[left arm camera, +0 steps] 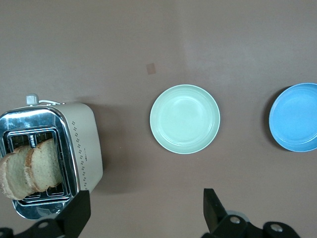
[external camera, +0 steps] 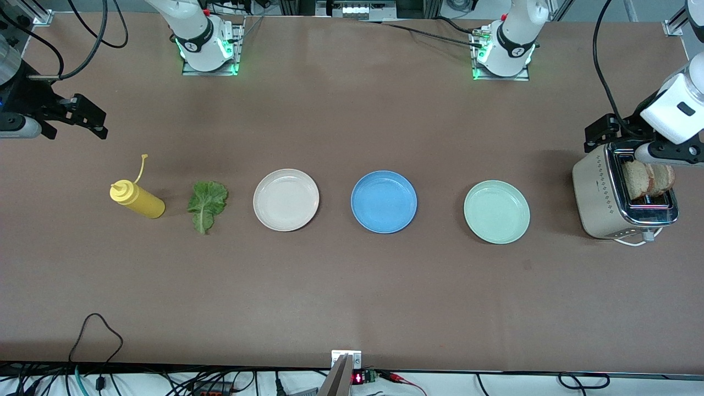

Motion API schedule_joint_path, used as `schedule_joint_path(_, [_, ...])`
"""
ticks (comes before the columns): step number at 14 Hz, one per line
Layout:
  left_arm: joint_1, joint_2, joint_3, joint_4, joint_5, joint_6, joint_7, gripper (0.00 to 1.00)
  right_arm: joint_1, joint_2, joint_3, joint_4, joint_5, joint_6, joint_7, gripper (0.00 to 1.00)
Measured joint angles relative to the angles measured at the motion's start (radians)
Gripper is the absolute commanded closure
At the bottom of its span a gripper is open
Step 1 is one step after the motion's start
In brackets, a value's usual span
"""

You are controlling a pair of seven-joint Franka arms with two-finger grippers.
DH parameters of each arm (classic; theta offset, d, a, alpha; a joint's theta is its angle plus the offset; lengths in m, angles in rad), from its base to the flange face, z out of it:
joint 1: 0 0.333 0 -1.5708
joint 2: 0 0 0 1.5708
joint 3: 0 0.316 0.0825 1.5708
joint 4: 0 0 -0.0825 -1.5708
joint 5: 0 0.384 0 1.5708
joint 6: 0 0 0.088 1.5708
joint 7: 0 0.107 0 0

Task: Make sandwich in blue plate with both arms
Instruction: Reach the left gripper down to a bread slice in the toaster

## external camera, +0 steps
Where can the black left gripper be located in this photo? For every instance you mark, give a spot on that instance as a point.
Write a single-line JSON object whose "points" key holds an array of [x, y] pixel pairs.
{"points": [[623, 130]]}

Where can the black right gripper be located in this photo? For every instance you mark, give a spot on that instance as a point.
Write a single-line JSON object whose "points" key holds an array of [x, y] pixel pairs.
{"points": [[27, 98]]}

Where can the bread slice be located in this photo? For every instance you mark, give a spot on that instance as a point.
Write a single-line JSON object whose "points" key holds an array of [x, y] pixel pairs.
{"points": [[665, 179], [637, 180]]}

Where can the yellow mustard squeeze bottle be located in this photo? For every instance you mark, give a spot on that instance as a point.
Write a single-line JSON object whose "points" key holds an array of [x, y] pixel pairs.
{"points": [[143, 202]]}

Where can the green lettuce leaf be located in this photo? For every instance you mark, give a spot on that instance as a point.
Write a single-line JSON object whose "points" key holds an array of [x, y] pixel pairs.
{"points": [[206, 201]]}

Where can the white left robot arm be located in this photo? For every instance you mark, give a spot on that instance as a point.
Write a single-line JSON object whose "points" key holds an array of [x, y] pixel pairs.
{"points": [[511, 44]]}

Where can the mint green round plate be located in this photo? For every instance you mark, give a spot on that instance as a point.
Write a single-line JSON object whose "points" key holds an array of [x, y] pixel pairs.
{"points": [[496, 212]]}

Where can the beige round plate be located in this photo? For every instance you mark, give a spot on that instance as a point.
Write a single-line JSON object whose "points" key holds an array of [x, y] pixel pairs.
{"points": [[286, 199]]}

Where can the blue round plate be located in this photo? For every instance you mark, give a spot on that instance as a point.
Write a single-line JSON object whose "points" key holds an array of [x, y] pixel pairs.
{"points": [[384, 202]]}

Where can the beige chrome toaster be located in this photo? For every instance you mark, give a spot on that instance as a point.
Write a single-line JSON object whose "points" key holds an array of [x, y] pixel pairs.
{"points": [[597, 198]]}

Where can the grey electronics box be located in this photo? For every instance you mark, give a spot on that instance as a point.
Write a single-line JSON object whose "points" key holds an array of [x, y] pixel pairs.
{"points": [[357, 10]]}

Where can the red power strip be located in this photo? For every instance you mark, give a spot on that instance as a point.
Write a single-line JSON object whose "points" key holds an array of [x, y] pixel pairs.
{"points": [[212, 391]]}

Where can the circuit board red display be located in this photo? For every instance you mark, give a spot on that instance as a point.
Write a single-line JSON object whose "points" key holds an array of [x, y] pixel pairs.
{"points": [[358, 378]]}

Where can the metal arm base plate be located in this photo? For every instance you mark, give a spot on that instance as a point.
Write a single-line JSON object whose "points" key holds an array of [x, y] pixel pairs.
{"points": [[522, 78], [220, 72]]}

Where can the silver metal bracket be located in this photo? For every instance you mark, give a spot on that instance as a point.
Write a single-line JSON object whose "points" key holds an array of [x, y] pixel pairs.
{"points": [[355, 358]]}

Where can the grey camera mounting bar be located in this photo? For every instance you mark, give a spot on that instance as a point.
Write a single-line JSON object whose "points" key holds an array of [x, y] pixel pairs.
{"points": [[336, 382]]}

